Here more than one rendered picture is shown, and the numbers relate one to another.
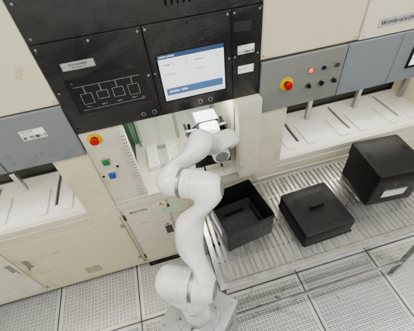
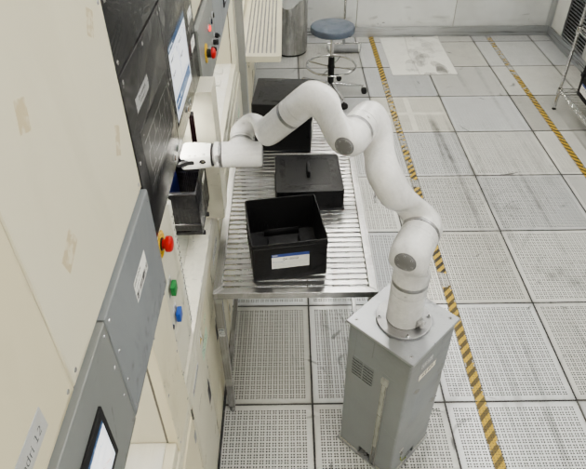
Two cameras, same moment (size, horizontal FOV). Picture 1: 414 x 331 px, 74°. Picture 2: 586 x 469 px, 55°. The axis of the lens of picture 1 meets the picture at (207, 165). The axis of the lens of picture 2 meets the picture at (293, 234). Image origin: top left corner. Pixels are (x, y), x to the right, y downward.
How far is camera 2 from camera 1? 1.57 m
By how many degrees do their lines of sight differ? 56
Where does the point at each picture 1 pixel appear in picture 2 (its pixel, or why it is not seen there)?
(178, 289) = (431, 234)
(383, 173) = not seen: hidden behind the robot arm
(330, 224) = (335, 170)
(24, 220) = not seen: outside the picture
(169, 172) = (352, 120)
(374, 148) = (269, 95)
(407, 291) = not seen: hidden behind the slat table
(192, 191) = (379, 120)
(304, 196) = (288, 175)
